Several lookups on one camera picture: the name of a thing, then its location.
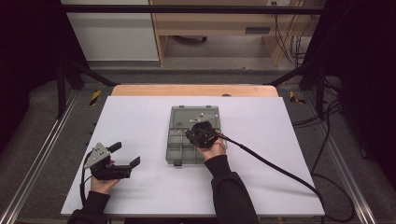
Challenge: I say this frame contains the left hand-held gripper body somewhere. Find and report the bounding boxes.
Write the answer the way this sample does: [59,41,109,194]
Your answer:
[83,142,133,181]

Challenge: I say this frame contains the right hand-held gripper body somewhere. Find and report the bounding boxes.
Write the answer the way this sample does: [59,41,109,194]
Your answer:
[184,111,219,149]

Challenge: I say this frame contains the clear grey plastic organizer box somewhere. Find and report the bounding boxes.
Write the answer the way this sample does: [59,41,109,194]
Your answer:
[164,105,229,168]

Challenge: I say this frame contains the person's left hand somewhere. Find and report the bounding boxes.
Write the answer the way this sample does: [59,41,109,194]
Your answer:
[90,159,121,196]

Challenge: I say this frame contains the person's right hand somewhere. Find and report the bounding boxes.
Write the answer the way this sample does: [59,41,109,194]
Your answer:
[195,137,228,162]

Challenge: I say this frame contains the wooden table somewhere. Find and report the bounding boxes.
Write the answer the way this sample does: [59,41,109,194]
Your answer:
[110,84,279,98]

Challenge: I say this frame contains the yellow black tape strip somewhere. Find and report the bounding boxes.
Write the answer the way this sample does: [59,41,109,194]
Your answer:
[89,90,103,107]
[289,91,308,105]

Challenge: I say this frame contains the black metal stand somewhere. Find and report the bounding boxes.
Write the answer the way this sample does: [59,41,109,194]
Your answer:
[263,58,328,119]
[55,58,121,119]

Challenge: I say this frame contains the white cabinet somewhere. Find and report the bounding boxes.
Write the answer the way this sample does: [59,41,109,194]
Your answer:
[60,0,160,62]

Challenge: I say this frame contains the light wooden desk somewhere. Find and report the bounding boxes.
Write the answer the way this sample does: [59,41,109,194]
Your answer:
[148,0,326,67]

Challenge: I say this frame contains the black curtain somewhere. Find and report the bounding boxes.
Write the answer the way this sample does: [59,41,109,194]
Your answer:
[0,0,89,155]
[306,0,396,183]

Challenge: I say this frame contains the left hand-held gripper black cable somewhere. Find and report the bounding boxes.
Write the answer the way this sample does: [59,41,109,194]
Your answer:
[78,151,95,206]

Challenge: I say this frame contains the hand-held gripper black cable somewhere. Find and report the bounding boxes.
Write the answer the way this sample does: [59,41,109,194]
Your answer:
[78,151,95,206]
[205,129,356,224]

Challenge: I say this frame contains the aluminium floor rail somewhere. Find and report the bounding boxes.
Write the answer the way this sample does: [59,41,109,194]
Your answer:
[0,89,79,224]
[302,91,378,224]

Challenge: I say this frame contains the right hand-held gripper black cable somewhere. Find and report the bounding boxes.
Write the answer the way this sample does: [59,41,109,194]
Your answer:
[205,129,356,224]

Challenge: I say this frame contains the black floor cables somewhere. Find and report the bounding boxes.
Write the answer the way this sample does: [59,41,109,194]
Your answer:
[291,77,344,175]

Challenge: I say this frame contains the black horizontal frame bar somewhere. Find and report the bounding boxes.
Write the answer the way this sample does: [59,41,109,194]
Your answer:
[61,4,328,15]

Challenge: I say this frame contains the hanging cables under desk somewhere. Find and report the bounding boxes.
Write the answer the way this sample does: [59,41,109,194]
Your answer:
[273,13,314,67]

